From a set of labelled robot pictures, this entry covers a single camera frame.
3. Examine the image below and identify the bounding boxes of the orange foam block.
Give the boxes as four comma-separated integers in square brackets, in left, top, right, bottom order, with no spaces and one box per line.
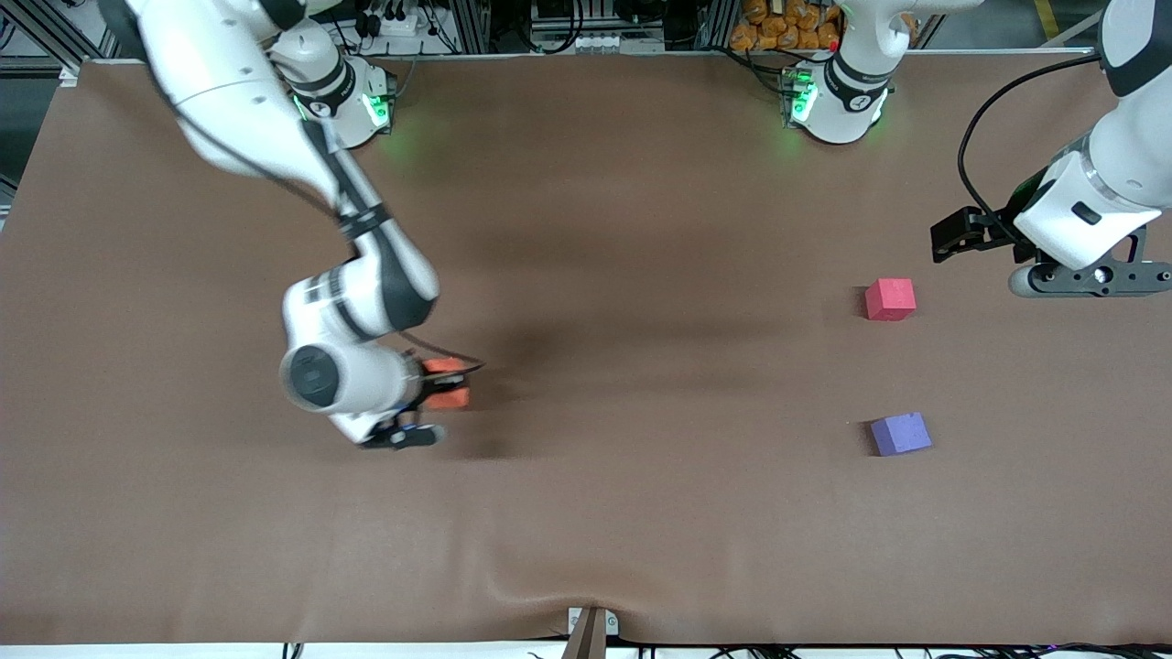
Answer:
[423,358,472,411]

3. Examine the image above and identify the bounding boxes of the red foam block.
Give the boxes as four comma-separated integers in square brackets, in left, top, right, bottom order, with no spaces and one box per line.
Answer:
[865,278,917,322]

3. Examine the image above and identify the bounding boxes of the purple foam block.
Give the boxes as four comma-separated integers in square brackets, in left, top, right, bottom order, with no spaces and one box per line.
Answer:
[870,412,933,458]

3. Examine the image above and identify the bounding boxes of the large table cover sheet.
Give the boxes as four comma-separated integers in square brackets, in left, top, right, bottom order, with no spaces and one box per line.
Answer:
[0,53,1172,646]

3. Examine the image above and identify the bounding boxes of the white power strip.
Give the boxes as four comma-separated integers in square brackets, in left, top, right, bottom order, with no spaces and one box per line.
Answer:
[362,7,431,38]

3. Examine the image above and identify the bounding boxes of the white terminal strip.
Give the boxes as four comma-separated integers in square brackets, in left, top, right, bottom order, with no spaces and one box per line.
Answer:
[531,32,665,54]

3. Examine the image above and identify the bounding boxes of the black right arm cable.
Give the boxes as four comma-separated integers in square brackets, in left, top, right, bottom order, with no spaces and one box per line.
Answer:
[302,119,486,378]

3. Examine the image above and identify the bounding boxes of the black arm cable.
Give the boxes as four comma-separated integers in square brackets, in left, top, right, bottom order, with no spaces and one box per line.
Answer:
[958,55,1101,230]
[302,119,486,378]

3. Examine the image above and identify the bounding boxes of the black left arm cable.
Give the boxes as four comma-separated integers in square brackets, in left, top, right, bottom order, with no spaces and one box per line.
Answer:
[958,55,1101,230]

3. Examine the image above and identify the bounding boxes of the table edge clamp bracket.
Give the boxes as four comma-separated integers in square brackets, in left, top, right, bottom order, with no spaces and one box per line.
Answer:
[560,606,620,659]

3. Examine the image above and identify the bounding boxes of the aluminium frame post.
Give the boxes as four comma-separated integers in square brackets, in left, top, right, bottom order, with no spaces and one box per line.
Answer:
[442,0,491,54]

